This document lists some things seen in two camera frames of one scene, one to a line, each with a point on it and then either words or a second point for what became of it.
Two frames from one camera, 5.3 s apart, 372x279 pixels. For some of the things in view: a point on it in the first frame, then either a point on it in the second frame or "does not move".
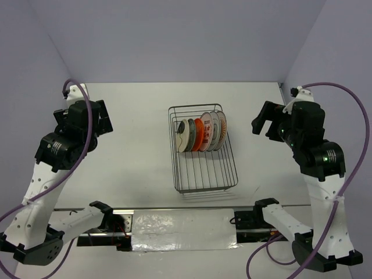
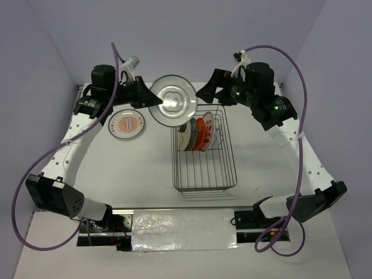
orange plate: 199,135 does not move
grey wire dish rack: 201,158 does not move
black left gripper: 104,125 to 142,96
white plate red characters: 208,131 does not move
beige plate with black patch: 182,136 does not move
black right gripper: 269,110 to 220,78
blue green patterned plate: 192,135 does not move
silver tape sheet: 183,229 does not move
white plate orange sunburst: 224,129 to 126,124
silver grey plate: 217,131 to 179,100
